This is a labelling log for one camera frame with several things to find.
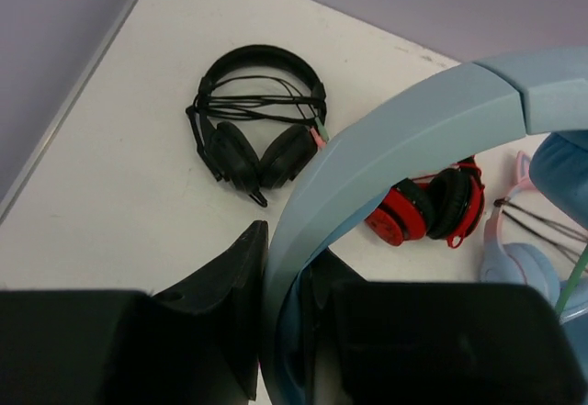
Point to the pink blue cat-ear headphones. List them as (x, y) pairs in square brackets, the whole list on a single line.
[(520, 243)]

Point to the light blue headphones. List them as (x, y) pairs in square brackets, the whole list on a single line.
[(447, 117)]

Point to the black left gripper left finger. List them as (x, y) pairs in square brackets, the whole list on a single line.
[(195, 342)]

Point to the aluminium table rail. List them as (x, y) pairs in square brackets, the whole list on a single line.
[(49, 51)]

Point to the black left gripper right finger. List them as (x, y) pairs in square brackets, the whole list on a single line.
[(374, 342)]

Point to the red black headphones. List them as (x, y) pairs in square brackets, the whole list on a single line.
[(446, 206)]

